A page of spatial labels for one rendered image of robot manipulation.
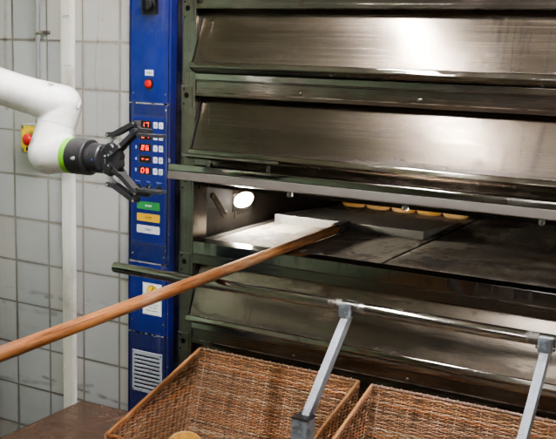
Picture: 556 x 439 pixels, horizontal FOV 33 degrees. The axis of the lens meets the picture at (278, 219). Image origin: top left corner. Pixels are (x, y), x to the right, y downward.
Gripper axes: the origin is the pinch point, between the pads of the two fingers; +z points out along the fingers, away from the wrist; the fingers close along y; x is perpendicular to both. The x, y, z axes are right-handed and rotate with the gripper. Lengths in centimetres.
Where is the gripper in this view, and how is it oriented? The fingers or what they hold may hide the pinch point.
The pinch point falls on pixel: (159, 164)
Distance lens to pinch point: 227.8
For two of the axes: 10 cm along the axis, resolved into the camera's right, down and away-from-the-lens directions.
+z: 8.8, 1.1, -4.6
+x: -4.8, 1.4, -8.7
